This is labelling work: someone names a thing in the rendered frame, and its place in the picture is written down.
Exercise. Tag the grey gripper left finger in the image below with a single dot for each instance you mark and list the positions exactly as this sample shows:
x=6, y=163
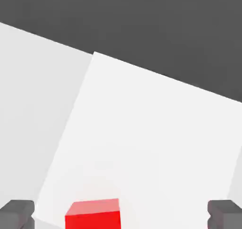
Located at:
x=14, y=215

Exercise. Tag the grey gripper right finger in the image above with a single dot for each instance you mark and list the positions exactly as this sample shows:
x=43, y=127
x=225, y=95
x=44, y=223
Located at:
x=226, y=216

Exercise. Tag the small red cube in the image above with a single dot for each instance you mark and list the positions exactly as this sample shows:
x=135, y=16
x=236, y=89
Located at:
x=93, y=218

